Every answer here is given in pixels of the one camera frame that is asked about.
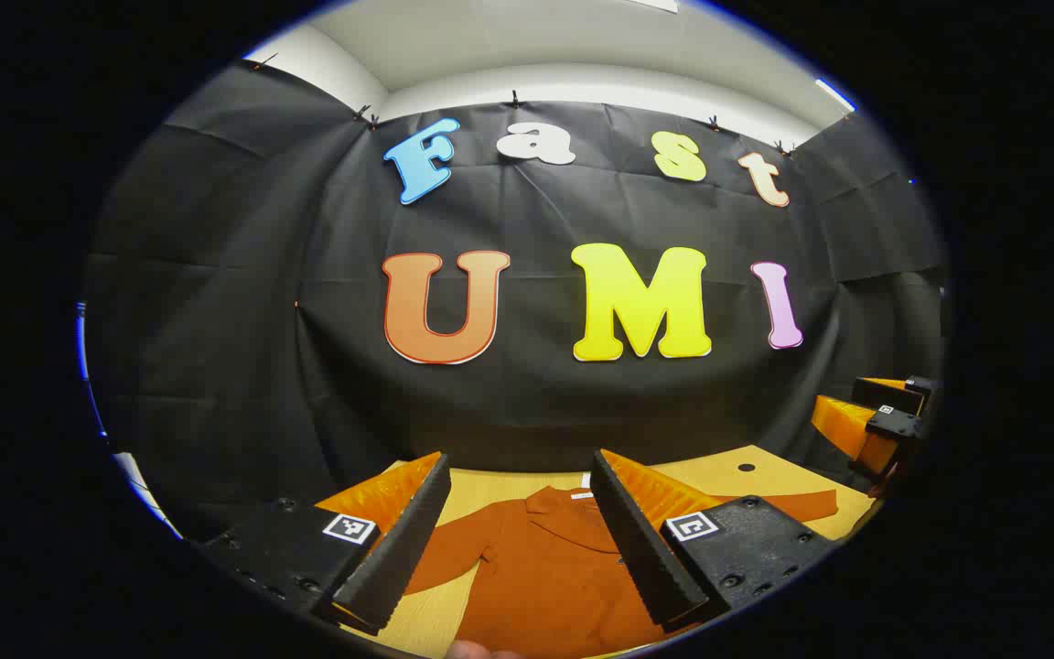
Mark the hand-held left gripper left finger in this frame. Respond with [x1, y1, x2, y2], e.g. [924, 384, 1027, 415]
[198, 451, 452, 639]

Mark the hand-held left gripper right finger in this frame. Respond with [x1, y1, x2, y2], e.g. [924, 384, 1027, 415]
[591, 448, 844, 637]

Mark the rust orange knit garment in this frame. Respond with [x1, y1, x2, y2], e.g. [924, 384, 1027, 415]
[403, 485, 839, 659]

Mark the black backdrop cloth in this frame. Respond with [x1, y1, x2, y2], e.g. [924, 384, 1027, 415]
[83, 59, 949, 541]

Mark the ceiling light strip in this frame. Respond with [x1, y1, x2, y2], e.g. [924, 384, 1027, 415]
[814, 78, 857, 113]

